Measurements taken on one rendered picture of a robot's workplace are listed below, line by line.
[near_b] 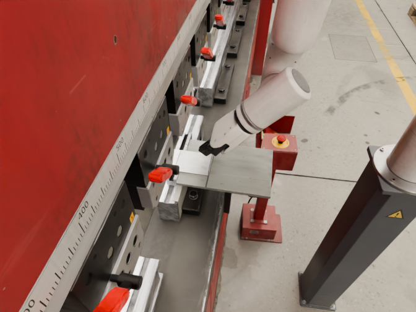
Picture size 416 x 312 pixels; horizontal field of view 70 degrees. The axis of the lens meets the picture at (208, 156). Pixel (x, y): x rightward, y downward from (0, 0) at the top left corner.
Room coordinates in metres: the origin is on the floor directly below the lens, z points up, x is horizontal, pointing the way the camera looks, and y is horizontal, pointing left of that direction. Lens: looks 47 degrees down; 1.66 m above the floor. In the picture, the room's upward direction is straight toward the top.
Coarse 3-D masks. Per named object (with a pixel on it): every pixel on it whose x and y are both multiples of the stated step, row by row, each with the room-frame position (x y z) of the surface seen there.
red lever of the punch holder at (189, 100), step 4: (184, 96) 0.48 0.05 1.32; (188, 96) 0.48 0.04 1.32; (192, 96) 0.49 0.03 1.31; (184, 100) 0.48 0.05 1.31; (188, 100) 0.47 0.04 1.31; (192, 100) 0.48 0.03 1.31; (196, 100) 0.52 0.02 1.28; (200, 100) 0.54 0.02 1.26; (188, 104) 0.48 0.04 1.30; (192, 104) 0.49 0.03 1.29; (196, 104) 0.53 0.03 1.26; (200, 104) 0.53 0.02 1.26
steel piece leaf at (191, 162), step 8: (184, 152) 0.63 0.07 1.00; (192, 152) 0.63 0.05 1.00; (200, 152) 0.63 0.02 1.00; (184, 160) 0.60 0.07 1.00; (192, 160) 0.60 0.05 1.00; (200, 160) 0.60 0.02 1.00; (208, 160) 0.60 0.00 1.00; (184, 168) 0.57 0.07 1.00; (192, 168) 0.57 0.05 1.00; (200, 168) 0.57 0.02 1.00; (208, 168) 0.57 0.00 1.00
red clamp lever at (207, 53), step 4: (204, 48) 0.68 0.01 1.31; (208, 48) 0.68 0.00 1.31; (204, 52) 0.67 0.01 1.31; (208, 52) 0.67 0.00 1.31; (204, 56) 0.69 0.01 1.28; (208, 56) 0.69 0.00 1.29; (212, 56) 0.71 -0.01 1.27; (204, 60) 0.74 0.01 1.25; (208, 60) 0.73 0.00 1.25; (212, 60) 0.73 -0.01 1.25
